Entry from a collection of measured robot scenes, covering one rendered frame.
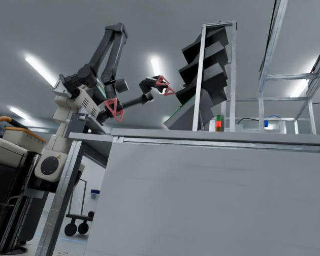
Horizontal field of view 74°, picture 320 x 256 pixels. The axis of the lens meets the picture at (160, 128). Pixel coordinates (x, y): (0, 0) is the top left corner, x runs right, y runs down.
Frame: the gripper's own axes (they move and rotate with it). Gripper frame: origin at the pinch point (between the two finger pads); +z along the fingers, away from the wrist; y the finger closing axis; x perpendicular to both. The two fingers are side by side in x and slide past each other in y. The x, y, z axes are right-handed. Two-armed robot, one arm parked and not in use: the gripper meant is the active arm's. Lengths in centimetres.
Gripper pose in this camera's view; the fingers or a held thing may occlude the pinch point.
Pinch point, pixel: (170, 88)
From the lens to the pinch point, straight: 132.3
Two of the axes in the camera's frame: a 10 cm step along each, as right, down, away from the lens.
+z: 7.6, 3.5, -5.4
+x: -5.1, 8.4, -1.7
